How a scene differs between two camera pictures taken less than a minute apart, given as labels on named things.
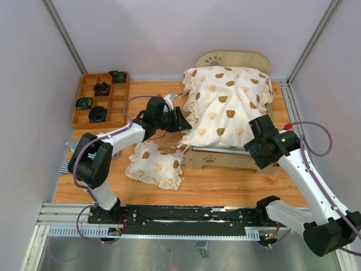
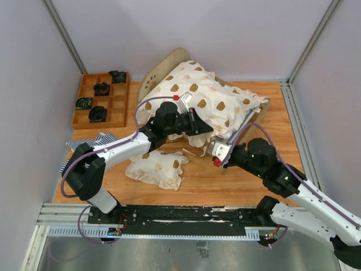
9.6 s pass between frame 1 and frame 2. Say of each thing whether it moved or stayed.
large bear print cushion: moved
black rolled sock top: stayed
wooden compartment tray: stayed
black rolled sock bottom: stayed
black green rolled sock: stayed
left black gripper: moved
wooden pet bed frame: moved
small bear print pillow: stayed
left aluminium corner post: stayed
